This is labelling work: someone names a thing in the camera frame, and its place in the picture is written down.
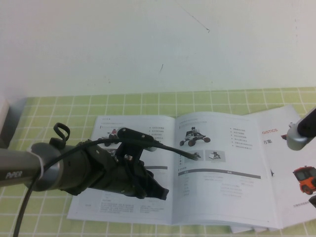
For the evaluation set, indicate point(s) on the dark grey object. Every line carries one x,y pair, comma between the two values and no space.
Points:
3,140

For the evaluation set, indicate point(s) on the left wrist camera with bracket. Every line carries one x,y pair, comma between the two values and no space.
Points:
133,134

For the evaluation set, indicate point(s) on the white product catalogue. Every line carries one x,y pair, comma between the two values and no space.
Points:
222,197

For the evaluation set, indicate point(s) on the white box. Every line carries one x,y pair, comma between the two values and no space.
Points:
3,113

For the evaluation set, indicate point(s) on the green checked tablecloth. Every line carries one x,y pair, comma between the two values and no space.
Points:
49,212

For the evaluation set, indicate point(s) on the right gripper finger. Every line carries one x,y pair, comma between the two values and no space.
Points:
313,202

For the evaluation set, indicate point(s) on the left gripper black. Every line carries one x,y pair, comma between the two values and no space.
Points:
123,180

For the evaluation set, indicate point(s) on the left grey Piper arm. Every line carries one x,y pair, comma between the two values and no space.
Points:
17,160

